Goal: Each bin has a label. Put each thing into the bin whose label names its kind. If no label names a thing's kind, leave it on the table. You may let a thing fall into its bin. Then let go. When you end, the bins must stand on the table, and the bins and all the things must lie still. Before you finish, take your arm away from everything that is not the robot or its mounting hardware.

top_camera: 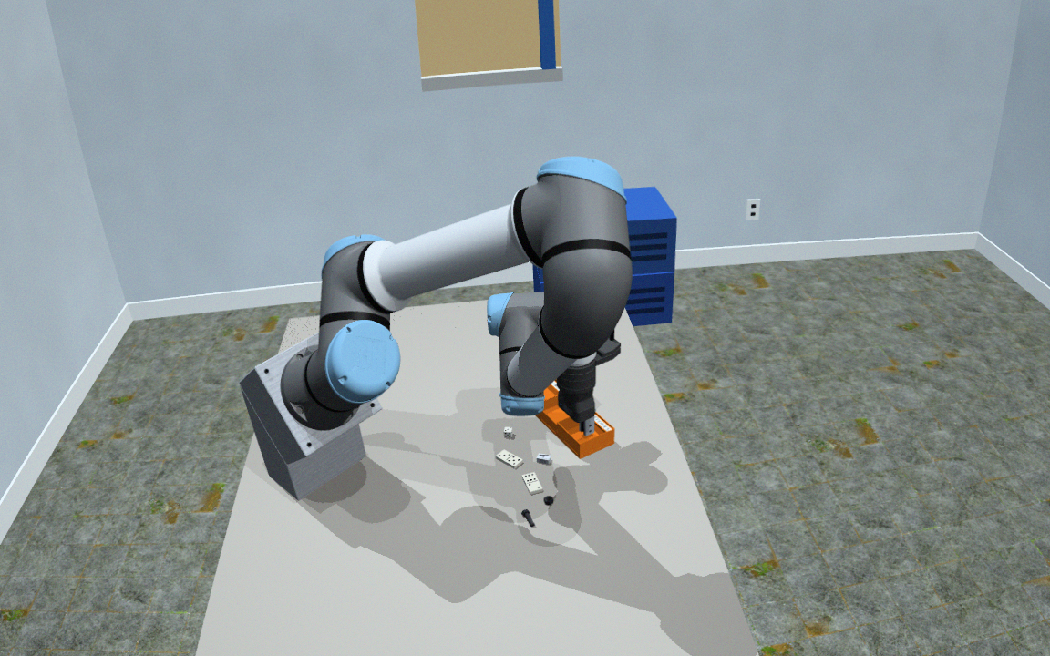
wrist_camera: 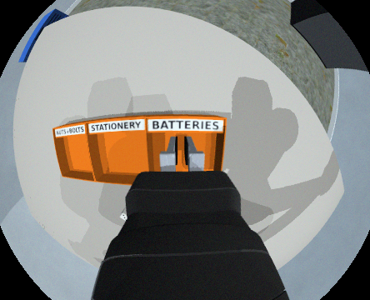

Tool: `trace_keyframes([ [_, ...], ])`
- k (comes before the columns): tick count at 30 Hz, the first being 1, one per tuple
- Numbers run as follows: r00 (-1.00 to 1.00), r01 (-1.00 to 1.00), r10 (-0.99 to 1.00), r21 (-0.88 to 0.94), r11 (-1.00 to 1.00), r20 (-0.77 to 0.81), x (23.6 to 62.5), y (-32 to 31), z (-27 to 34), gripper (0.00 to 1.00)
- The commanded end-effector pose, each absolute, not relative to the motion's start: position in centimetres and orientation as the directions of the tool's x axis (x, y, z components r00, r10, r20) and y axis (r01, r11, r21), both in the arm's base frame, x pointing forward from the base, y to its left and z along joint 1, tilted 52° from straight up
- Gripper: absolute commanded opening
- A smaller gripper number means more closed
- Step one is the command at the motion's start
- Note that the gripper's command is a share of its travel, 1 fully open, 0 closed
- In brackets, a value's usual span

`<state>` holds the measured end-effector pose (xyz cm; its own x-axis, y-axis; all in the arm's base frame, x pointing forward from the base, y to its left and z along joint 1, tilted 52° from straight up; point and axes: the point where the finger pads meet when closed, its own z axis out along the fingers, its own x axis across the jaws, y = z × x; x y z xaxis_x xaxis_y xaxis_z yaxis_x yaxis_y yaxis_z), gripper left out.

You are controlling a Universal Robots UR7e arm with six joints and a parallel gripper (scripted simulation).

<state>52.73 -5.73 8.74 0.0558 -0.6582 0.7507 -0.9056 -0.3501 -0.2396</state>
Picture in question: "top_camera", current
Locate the white domino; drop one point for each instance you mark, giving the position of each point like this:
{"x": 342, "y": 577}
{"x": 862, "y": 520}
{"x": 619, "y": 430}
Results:
{"x": 509, "y": 459}
{"x": 532, "y": 483}

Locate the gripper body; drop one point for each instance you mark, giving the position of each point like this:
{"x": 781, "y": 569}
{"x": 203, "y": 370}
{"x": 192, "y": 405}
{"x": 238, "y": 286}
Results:
{"x": 579, "y": 380}

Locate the orange rack of labelled bins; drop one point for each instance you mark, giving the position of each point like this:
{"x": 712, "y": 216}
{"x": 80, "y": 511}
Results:
{"x": 574, "y": 439}

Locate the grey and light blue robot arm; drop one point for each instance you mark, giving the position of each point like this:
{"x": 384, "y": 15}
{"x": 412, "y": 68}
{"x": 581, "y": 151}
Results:
{"x": 576, "y": 213}

